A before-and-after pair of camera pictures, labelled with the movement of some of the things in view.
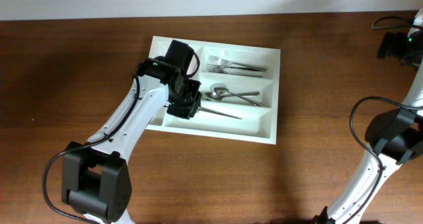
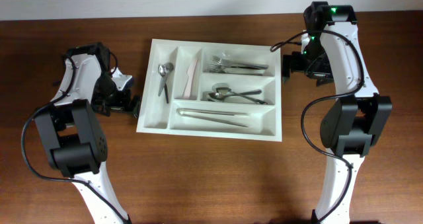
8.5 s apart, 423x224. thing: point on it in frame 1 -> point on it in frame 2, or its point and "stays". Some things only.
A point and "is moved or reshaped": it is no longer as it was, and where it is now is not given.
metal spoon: (217, 95) stays
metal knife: (199, 108) is moved or reshaped
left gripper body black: (184, 108) -> (134, 103)
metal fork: (213, 67) stays
